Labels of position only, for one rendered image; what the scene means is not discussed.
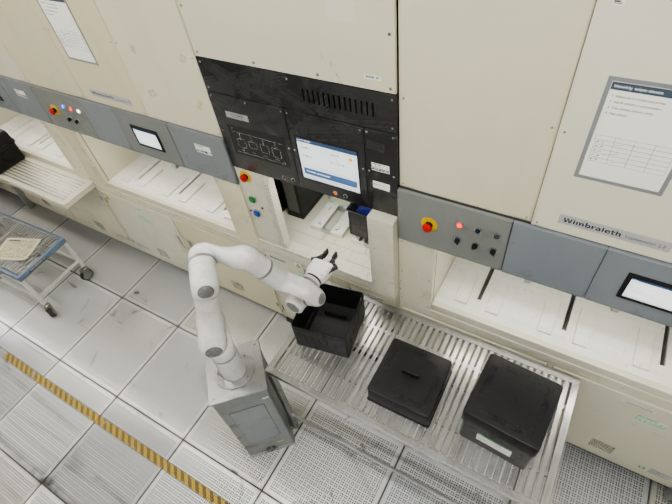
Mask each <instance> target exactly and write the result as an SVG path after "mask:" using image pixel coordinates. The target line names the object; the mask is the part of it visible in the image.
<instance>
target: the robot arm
mask: <svg viewBox="0 0 672 504"><path fill-rule="evenodd" d="M328 253H329V251H328V248H327V249H326V250H325V251H324V252H323V253H322V254H320V255H319V256H316V257H311V263H310V264H309V266H308V268H307V270H306V272H305V275H304V276H303V277H301V276H298V275H296V274H293V273H290V272H288V271H286V270H284V269H283V268H282V267H280V266H279V265H278V264H276V263H275V262H274V261H272V260H271V259H269V258H268V257H267V256H265V255H264V254H263V253H261V252H260V251H258V250H257V249H256V248H254V247H252V246H250V245H246V244H241V245H235V246H228V247H224V246H217V245H214V244H211V243H208V242H201V243H197V244H195V245H193V246H192V247H191V248H190V250H189V252H188V271H189V281H190V289H191V295H192V297H193V300H194V306H195V312H196V331H197V341H198V347H199V350H200V352H201V353H202V354H203V355H204V356H206V357H210V358H211V359H212V361H213V362H214V364H215V365H216V370H215V379H216V381H217V383H218V384H219V385H220V386H221V387H222V388H225V389H229V390H234V389H238V388H240V387H242V386H244V385H245V384H246V383H247V382H248V381H249V380H250V379H251V377H252V375H253V372H254V364H253V361H252V359H251V358H250V357H249V356H248V355H246V354H244V353H239V351H238V349H237V347H236V345H235V344H234V342H233V339H232V336H231V333H230V330H229V326H228V323H227V320H226V318H225V315H224V314H223V312H222V311H221V303H220V288H219V280H218V273H217V267H216V263H222V264H224V265H226V266H228V267H230V268H232V269H235V270H244V271H246V272H248V273H249V274H251V275H252V276H254V277H255V278H257V279H258V280H260V281H262V282H263V283H265V284H266V285H268V286H270V287H271V288H273V289H275V290H277V291H280V292H283V293H287V294H290V295H289V297H288V298H287V299H286V301H285V304H286V306H287V307H288V308H289V309H290V310H291V311H293V312H295V313H302V312H303V310H304V309H305V307H307V306H313V307H319V306H322V305H323V304H324V303H325V300H326V296H325V293H324V292H323V291H322V289H320V288H319V287H320V285H322V284H323V283H324V282H325V281H326V280H327V279H328V278H329V277H330V276H331V274H332V273H333V271H335V270H337V269H338V266H337V265H336V263H335V260H336V259H337V257H338V255H337V252H336V251H335V253H334V254H333V256H332V257H331V258H332V259H331V260H330V261H329V262H326V261H323V259H325V258H326V256H327V255H328ZM332 266H334V267H333V268H332Z"/></svg>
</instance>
